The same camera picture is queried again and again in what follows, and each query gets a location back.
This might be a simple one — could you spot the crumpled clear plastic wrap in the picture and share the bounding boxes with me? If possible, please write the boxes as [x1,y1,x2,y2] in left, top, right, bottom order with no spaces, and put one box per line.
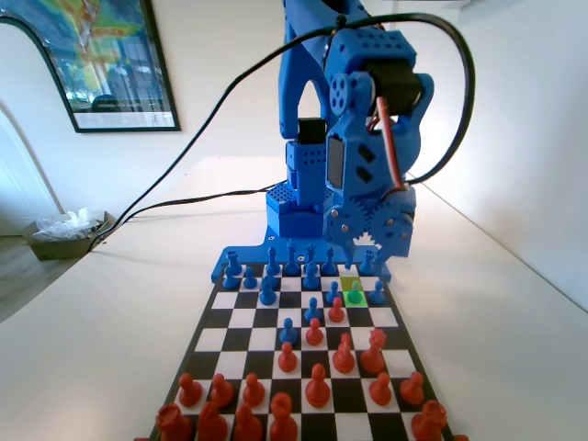
[34,207,105,243]

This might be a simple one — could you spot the white door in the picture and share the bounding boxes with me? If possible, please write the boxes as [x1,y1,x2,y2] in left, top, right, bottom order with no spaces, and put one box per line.
[0,98,65,238]

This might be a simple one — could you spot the black and white chessboard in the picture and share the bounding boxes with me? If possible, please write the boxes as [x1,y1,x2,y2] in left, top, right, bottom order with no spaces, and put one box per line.
[149,262,454,441]

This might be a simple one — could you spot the thick black camera cable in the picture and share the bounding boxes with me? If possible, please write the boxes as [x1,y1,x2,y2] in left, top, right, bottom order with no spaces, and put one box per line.
[94,12,476,247]

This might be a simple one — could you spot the blue chess king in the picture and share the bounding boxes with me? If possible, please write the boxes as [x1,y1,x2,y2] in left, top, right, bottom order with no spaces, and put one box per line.
[283,238,300,277]

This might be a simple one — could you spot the black power cable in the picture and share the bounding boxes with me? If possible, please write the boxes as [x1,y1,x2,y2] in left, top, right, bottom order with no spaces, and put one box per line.
[94,183,281,247]

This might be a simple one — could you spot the black framed map poster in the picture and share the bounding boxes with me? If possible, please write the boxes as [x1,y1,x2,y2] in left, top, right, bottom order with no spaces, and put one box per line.
[0,0,182,135]

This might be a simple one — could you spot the red white servo wires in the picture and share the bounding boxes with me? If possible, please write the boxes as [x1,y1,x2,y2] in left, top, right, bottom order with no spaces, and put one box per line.
[367,96,410,192]

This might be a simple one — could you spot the cardboard box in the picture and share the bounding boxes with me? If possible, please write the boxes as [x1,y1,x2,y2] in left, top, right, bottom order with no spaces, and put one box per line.
[25,209,116,262]

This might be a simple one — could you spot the red chess rook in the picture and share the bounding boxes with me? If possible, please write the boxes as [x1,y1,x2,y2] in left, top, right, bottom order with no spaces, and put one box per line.
[410,399,449,441]
[154,402,194,441]

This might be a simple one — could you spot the blue arm base mount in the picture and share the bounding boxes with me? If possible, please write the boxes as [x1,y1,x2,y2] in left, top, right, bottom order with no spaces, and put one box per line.
[209,181,395,283]

